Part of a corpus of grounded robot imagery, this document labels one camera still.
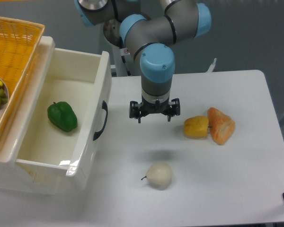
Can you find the green toy grapes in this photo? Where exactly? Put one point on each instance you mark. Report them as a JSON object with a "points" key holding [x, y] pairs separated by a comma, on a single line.
{"points": [[3, 97]]}

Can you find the green toy bell pepper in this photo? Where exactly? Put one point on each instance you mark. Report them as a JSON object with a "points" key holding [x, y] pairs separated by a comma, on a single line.
{"points": [[62, 116]]}

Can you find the yellow woven basket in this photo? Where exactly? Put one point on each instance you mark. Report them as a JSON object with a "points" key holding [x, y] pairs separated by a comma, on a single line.
{"points": [[19, 40]]}

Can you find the yellow toy bell pepper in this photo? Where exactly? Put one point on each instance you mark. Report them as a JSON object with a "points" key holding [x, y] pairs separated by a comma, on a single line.
{"points": [[197, 126]]}

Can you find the white metal frame bracket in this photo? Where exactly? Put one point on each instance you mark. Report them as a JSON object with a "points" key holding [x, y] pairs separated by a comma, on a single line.
{"points": [[212, 66]]}

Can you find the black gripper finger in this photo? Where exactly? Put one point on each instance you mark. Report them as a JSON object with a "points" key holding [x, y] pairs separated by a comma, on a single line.
{"points": [[137, 111], [172, 109]]}

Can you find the white toy pear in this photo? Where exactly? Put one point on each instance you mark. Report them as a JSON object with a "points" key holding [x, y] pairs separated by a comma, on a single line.
{"points": [[159, 175]]}

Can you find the white drawer cabinet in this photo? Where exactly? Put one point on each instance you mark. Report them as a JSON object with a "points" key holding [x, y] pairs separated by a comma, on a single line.
{"points": [[12, 175]]}

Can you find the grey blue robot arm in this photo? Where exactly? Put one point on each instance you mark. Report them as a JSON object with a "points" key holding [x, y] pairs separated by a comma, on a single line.
{"points": [[148, 42]]}

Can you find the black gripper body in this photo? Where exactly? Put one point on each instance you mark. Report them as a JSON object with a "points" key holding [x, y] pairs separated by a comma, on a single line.
{"points": [[156, 107]]}

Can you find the orange toy croissant bread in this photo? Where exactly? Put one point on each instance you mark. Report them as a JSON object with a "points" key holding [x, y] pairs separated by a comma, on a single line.
{"points": [[221, 125]]}

